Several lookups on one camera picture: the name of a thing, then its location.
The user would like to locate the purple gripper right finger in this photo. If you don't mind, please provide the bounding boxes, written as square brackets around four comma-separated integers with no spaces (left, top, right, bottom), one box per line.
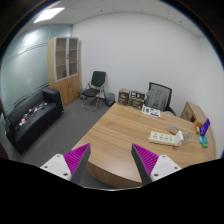
[131,143,183,186]

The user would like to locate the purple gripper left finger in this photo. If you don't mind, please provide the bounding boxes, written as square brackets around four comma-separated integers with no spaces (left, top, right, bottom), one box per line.
[40,143,92,186]

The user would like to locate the white charger plug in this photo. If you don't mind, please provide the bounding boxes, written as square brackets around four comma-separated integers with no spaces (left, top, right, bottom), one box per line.
[174,131,183,146]

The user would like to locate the white power strip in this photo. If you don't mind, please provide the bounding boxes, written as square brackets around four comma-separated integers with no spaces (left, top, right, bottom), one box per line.
[148,131,175,145]

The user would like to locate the wooden office desk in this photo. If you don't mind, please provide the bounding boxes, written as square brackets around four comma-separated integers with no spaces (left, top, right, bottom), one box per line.
[77,104,216,189]

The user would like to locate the white leaflet on desk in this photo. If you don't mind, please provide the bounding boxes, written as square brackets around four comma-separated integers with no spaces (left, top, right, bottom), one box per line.
[142,105,160,117]

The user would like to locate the teal small object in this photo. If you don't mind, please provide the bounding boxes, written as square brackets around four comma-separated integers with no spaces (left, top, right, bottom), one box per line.
[198,136,208,148]

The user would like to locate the brown cardboard box right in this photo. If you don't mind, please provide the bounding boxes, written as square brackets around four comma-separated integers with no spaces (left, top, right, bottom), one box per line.
[128,90,145,110]

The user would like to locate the brown cardboard box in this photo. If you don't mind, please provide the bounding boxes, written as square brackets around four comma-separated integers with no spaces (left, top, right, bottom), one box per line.
[118,89,130,106]
[128,90,145,110]

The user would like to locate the black leather sofa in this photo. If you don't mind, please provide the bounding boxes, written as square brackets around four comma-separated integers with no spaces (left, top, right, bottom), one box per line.
[6,88,64,154]

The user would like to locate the black folding chair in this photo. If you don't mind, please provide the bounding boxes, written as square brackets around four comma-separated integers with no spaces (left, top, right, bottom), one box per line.
[81,71,106,112]

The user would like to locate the black mesh office chair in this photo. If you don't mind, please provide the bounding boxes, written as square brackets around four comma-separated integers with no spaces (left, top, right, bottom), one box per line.
[145,82,176,115]

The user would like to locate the wooden side cabinet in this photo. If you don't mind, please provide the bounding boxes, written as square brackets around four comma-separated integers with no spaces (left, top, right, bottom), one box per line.
[181,101,207,127]

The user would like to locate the brown cardboard box left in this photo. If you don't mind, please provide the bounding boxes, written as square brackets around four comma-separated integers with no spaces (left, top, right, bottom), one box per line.
[118,89,130,106]

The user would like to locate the grey waste bin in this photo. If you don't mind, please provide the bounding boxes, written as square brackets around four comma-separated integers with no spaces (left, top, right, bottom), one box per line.
[105,93,115,106]

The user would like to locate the wooden glass-door cabinet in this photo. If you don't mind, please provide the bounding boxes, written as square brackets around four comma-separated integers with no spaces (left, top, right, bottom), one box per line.
[47,37,80,106]

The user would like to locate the ceiling light panel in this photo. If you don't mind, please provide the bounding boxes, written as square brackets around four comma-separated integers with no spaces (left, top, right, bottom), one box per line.
[35,7,64,23]

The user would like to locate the white charger cable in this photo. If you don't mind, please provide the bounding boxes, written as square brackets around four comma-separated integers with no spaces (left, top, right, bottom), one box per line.
[166,123,195,144]

